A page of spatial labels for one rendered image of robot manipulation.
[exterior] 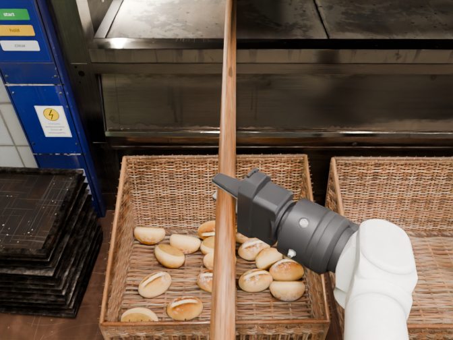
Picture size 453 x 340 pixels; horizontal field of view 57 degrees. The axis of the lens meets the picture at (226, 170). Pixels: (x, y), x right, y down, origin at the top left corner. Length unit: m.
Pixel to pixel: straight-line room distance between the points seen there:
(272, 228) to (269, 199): 0.04
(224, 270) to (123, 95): 0.75
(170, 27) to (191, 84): 0.16
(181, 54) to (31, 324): 0.83
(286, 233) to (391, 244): 0.13
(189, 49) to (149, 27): 0.17
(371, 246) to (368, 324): 0.10
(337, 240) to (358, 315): 0.12
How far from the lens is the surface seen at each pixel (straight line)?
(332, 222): 0.58
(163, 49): 1.10
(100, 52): 1.14
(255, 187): 0.59
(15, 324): 1.35
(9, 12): 1.13
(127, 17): 1.29
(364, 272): 0.51
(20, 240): 1.12
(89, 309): 1.30
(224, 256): 0.57
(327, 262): 0.58
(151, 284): 1.23
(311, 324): 1.08
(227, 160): 0.70
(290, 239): 0.58
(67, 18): 1.13
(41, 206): 1.18
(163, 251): 1.28
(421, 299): 1.37
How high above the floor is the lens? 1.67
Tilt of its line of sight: 43 degrees down
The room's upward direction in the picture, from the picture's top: straight up
